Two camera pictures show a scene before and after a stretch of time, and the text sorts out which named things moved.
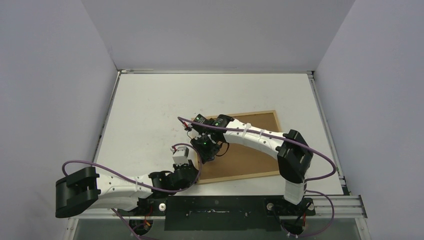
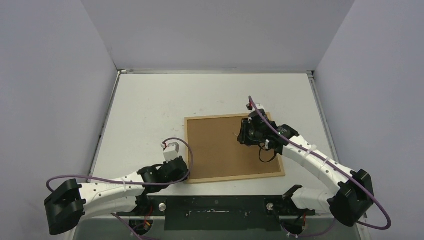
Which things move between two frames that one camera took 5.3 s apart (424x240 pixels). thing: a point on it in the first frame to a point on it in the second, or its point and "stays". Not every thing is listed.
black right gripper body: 205,153 to 245,133
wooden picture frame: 233,162 stays
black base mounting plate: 223,213 stays
